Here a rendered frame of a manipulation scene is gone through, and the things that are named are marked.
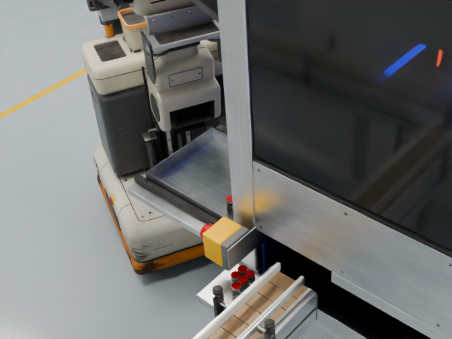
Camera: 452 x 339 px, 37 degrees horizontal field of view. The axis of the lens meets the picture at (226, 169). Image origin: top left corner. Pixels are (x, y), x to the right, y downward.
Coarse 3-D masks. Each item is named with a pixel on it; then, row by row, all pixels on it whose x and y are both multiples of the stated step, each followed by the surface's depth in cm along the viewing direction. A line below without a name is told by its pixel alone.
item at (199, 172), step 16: (192, 144) 190; (208, 144) 193; (224, 144) 193; (176, 160) 187; (192, 160) 188; (208, 160) 187; (224, 160) 187; (160, 176) 183; (176, 176) 183; (192, 176) 182; (208, 176) 182; (224, 176) 182; (176, 192) 174; (192, 192) 177; (208, 192) 177; (224, 192) 176; (208, 208) 167; (224, 208) 172
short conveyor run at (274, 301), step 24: (216, 288) 136; (264, 288) 144; (288, 288) 138; (216, 312) 139; (240, 312) 139; (264, 312) 134; (288, 312) 138; (312, 312) 144; (216, 336) 135; (240, 336) 130; (264, 336) 130; (288, 336) 140
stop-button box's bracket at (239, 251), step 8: (248, 232) 144; (256, 232) 146; (240, 240) 142; (248, 240) 145; (256, 240) 147; (232, 248) 141; (240, 248) 143; (248, 248) 146; (232, 256) 142; (240, 256) 145; (232, 264) 144
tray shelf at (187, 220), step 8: (136, 184) 182; (128, 192) 181; (136, 192) 179; (144, 192) 179; (152, 192) 179; (144, 200) 178; (152, 200) 176; (160, 200) 176; (160, 208) 174; (168, 208) 173; (176, 208) 173; (168, 216) 173; (176, 216) 171; (184, 216) 171; (192, 216) 170; (184, 224) 169; (192, 224) 168; (200, 224) 168; (192, 232) 168; (288, 256) 160
